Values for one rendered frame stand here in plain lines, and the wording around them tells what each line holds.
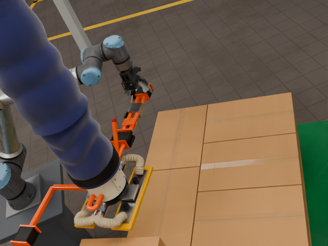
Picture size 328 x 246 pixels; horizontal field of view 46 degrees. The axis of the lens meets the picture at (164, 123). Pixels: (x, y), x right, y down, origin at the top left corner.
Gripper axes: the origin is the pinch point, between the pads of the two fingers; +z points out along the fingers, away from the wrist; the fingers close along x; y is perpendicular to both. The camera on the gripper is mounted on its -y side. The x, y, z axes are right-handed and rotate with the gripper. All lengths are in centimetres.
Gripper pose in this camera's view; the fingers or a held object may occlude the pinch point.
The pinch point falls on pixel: (140, 93)
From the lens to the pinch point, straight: 214.7
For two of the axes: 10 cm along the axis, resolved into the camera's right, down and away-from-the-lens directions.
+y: -2.5, 7.0, -6.7
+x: 9.1, -0.5, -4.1
